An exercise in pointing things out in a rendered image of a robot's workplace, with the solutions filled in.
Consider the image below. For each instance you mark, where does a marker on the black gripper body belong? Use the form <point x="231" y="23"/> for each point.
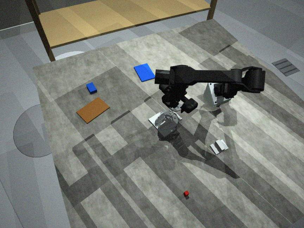
<point x="189" y="104"/>

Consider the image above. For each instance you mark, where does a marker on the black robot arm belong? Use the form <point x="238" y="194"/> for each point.
<point x="228" y="82"/>

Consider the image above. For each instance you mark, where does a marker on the orange flat bar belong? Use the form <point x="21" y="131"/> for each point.
<point x="92" y="110"/>

